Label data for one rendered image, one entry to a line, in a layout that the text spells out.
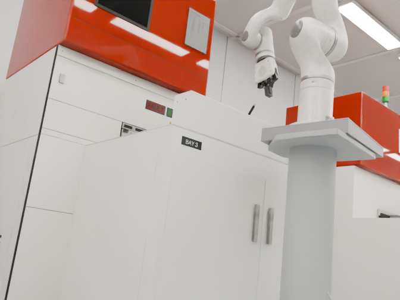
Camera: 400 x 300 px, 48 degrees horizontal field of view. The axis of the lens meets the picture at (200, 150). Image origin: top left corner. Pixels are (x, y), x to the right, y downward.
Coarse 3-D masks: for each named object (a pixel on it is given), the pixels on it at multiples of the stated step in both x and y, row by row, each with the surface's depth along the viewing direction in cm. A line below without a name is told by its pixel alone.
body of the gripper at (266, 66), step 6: (258, 60) 195; (264, 60) 193; (270, 60) 191; (258, 66) 195; (264, 66) 192; (270, 66) 190; (276, 66) 192; (258, 72) 194; (264, 72) 191; (270, 72) 189; (276, 72) 192; (258, 78) 193; (264, 78) 190; (270, 78) 191
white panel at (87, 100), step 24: (72, 72) 195; (96, 72) 203; (120, 72) 211; (48, 96) 187; (72, 96) 194; (96, 96) 201; (120, 96) 210; (144, 96) 219; (168, 96) 229; (48, 120) 185; (72, 120) 192; (96, 120) 200; (120, 120) 208; (144, 120) 217; (168, 120) 227
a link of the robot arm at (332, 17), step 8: (312, 0) 170; (320, 0) 166; (328, 0) 166; (336, 0) 167; (312, 8) 171; (320, 8) 167; (328, 8) 166; (336, 8) 166; (320, 16) 170; (328, 16) 168; (336, 16) 166; (328, 24) 168; (336, 24) 166; (336, 32) 163; (344, 32) 165; (336, 40) 162; (344, 40) 164; (336, 48) 163; (344, 48) 165; (328, 56) 165; (336, 56) 165
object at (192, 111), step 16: (176, 96) 162; (192, 96) 156; (176, 112) 159; (192, 112) 155; (208, 112) 160; (224, 112) 165; (240, 112) 171; (192, 128) 154; (208, 128) 159; (224, 128) 164; (240, 128) 170; (256, 128) 176; (240, 144) 169; (256, 144) 175
